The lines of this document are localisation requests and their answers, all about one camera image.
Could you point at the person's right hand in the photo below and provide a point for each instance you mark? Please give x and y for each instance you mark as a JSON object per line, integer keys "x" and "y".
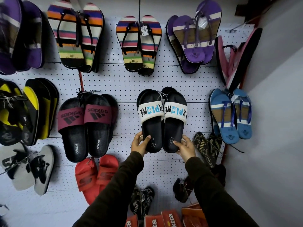
{"x": 188, "y": 151}

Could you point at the person's left hand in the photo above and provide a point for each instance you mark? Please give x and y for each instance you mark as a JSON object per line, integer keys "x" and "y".
{"x": 138, "y": 146}

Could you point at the person's right thumb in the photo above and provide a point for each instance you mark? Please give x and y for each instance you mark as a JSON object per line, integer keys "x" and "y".
{"x": 178, "y": 144}

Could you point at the person's left thumb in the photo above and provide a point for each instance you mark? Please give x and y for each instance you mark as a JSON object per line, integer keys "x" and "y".
{"x": 146, "y": 140}

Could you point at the person's left forearm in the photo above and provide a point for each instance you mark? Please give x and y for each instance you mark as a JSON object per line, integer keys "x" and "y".
{"x": 113, "y": 193}

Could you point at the person's right forearm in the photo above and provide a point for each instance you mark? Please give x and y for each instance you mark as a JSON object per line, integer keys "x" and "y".
{"x": 213, "y": 198}

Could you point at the black gold patterned flip-flop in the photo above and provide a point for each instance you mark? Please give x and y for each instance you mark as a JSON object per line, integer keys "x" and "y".
{"x": 203, "y": 148}
{"x": 215, "y": 144}

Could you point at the dark brown sandal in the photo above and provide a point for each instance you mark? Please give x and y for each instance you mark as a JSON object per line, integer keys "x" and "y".
{"x": 182, "y": 190}

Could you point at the red slide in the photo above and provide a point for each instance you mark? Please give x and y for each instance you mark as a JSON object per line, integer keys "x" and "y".
{"x": 107, "y": 170}
{"x": 86, "y": 179}

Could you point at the blue brown striped flip-flop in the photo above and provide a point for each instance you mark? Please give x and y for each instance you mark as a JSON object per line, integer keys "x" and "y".
{"x": 223, "y": 120}
{"x": 243, "y": 120}

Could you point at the black white lined flip-flop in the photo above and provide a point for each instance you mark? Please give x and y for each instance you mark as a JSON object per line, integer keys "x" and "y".
{"x": 136, "y": 203}
{"x": 147, "y": 200}

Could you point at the white pegboard panel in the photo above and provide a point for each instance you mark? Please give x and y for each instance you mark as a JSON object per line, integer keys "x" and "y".
{"x": 125, "y": 80}

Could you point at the red shoe box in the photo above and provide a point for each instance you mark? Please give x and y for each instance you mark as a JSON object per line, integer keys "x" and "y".
{"x": 153, "y": 221}
{"x": 132, "y": 222}
{"x": 171, "y": 218}

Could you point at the red display hook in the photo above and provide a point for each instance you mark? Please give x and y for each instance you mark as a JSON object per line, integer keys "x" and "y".
{"x": 81, "y": 80}

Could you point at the purple brown striped flip-flop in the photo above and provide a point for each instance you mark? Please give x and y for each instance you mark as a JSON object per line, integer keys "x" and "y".
{"x": 191, "y": 47}
{"x": 176, "y": 54}
{"x": 209, "y": 25}

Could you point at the small multicolour striped flip-flop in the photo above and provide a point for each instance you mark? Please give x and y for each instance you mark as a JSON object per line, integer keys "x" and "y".
{"x": 130, "y": 47}
{"x": 151, "y": 49}

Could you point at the pink black flip-flop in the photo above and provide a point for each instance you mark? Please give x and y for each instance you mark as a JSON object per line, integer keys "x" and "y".
{"x": 246, "y": 54}
{"x": 222, "y": 61}

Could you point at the grey black sandal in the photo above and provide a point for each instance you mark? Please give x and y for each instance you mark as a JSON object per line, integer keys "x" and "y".
{"x": 19, "y": 170}
{"x": 43, "y": 170}

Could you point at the black yellow sandal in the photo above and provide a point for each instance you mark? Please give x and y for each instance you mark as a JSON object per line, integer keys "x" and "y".
{"x": 16, "y": 115}
{"x": 46, "y": 103}

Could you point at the white price tag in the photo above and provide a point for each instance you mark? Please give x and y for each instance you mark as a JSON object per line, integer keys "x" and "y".
{"x": 144, "y": 30}

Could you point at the large multicolour striped flip-flop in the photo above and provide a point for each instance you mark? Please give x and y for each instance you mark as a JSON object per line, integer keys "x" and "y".
{"x": 66, "y": 37}
{"x": 93, "y": 33}

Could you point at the metal display hook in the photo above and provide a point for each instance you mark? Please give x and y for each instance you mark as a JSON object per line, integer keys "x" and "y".
{"x": 239, "y": 26}

